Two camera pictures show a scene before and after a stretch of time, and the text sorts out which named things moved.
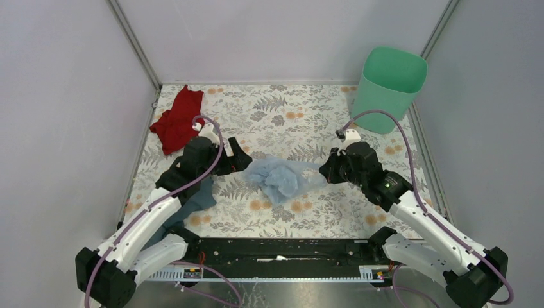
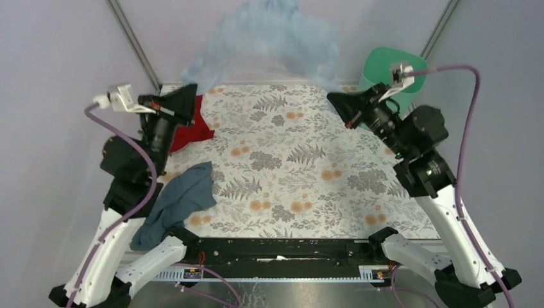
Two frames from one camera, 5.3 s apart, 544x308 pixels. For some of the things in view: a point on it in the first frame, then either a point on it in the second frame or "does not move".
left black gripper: [237, 162] -> [181, 102]
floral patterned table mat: [298, 122] does not move
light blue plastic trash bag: [281, 179] -> [266, 39]
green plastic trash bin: [390, 81] does not move
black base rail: [282, 259] does not move
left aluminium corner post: [132, 41] does not move
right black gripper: [329, 169] -> [349, 106]
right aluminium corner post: [438, 31] does not move
